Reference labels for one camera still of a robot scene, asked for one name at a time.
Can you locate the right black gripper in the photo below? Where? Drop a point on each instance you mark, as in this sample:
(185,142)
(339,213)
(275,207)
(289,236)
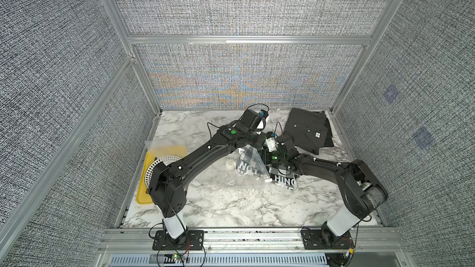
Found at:
(266,157)

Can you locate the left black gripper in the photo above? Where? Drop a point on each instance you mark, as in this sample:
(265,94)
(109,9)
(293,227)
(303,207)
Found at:
(259,144)

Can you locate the black white plaid shirt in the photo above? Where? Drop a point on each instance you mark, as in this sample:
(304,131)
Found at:
(258,164)

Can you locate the clear plastic vacuum bag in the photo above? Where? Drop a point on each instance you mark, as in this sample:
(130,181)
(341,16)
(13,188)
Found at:
(189,167)

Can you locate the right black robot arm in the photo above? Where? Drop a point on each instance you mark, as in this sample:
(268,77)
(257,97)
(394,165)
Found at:
(361,191)

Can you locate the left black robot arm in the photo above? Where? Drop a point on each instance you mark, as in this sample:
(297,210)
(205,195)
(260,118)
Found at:
(167,187)

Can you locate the dark striped folded shirt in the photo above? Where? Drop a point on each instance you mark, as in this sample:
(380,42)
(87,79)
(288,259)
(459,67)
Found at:
(310,130)

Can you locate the white vacuum bag valve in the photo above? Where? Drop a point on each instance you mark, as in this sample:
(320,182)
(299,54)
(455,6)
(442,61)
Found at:
(231,165)

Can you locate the white patterned plate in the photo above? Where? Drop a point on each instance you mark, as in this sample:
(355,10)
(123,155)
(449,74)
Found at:
(149,171)

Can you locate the yellow plastic tray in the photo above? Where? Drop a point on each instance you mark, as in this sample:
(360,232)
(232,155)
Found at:
(181,151)

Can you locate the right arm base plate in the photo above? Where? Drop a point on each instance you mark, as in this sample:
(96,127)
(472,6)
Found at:
(316,239)

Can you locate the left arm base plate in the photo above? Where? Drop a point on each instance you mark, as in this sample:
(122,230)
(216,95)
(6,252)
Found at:
(190,240)

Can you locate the white slotted cable duct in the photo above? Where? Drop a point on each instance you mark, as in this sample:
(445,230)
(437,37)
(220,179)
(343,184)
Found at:
(222,260)

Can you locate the aluminium front rail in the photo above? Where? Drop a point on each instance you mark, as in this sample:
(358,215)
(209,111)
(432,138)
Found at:
(271,239)

